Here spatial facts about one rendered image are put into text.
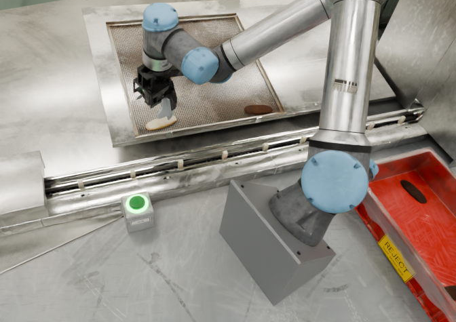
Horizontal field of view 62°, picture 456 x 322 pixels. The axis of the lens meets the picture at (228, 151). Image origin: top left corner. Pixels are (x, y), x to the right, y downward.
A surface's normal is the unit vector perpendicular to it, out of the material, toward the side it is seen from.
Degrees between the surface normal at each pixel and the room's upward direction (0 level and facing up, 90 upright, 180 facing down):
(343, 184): 59
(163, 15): 11
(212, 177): 0
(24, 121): 0
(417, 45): 90
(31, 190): 0
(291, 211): 33
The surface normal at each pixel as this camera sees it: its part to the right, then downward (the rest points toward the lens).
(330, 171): -0.36, 0.18
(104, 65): 0.19, -0.52
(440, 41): -0.93, 0.18
